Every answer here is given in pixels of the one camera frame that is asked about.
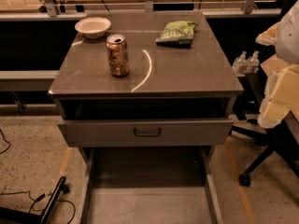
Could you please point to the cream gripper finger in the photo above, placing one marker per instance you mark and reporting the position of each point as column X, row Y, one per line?
column 268, row 37

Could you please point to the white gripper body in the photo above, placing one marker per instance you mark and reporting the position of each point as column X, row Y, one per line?
column 289, row 36

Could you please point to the green jalapeno chip bag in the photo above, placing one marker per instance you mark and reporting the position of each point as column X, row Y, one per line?
column 177, row 33

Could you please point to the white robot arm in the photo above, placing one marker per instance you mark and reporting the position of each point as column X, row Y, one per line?
column 287, row 46

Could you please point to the grey metal drawer cabinet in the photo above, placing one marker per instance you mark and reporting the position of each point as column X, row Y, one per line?
column 164, row 82

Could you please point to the open grey bottom drawer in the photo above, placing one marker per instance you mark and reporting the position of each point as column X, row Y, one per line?
column 149, row 185

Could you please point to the clear sanitizer bottle right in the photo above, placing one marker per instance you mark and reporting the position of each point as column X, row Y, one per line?
column 252, row 62

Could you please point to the clear sanitizer bottle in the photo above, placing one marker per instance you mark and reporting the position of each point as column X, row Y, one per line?
column 239, row 64
column 252, row 62

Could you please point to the black office chair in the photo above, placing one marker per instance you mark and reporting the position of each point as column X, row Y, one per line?
column 280, row 140

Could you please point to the clear sanitizer bottle left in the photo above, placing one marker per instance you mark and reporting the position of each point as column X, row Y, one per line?
column 239, row 64

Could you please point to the gold soda can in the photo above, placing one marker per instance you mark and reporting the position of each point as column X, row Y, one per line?
column 117, row 55

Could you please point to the white paper bowl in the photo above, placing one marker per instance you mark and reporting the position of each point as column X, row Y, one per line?
column 93, row 27

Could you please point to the grey middle drawer with handle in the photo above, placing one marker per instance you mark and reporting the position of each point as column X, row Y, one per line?
column 145, row 133

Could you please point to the grey metal railing frame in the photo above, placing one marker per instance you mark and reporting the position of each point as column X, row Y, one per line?
column 46, row 10

